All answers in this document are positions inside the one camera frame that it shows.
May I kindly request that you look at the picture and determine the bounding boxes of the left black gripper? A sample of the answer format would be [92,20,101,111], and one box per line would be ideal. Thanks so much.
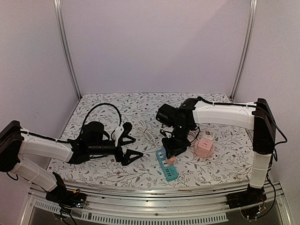
[89,136,143,166]

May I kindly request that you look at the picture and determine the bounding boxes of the small pink charger plug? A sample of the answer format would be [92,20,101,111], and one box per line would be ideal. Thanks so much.
[165,156,176,165]

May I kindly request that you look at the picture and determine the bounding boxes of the teal power strip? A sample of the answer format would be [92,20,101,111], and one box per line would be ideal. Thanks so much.
[156,147,179,182]

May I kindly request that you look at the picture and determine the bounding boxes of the pink cube socket adapter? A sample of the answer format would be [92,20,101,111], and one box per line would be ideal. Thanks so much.
[194,138,213,150]

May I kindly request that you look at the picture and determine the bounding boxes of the white cube socket adapter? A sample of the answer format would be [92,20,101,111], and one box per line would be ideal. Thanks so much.
[202,130,215,141]

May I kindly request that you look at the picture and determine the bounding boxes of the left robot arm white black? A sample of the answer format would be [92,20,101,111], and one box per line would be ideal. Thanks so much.
[0,120,143,203]

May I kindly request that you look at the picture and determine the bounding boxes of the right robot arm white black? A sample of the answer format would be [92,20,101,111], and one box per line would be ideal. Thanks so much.
[156,97,282,204]

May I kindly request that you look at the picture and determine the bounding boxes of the pink round power strip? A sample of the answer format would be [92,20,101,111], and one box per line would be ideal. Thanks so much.
[194,148,213,158]

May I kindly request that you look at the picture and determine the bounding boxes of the floral table mat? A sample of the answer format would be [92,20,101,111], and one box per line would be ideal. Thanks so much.
[47,93,254,189]

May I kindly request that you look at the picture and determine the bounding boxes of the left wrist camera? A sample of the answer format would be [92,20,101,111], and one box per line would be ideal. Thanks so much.
[111,122,132,144]

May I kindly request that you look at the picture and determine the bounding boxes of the white bundled power cord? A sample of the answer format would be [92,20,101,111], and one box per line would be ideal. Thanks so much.
[133,119,162,150]

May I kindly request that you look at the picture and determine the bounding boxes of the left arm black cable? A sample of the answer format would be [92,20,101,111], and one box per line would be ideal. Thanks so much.
[82,103,122,136]

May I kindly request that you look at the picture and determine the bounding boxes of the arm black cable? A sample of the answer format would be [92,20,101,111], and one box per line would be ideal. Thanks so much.
[82,103,122,136]
[196,96,258,108]

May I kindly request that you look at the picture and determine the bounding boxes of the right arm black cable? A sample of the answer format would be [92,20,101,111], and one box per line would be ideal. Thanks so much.
[196,96,258,108]

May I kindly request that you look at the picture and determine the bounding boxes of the aluminium front rail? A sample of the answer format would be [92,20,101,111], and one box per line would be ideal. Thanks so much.
[21,182,293,225]

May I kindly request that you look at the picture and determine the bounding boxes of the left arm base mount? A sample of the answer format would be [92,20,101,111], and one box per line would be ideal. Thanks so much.
[46,172,87,208]

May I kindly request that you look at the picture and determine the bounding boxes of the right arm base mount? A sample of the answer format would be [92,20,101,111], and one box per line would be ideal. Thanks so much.
[226,185,267,220]

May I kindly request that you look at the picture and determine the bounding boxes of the left aluminium frame post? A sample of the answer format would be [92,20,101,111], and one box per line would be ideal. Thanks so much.
[53,0,82,100]

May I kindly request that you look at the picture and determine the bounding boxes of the aluminium frame post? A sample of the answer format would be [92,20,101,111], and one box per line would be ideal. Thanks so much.
[53,0,82,100]
[230,0,258,101]

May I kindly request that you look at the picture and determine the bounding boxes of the right aluminium frame post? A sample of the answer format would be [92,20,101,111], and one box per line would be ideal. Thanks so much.
[230,0,258,101]

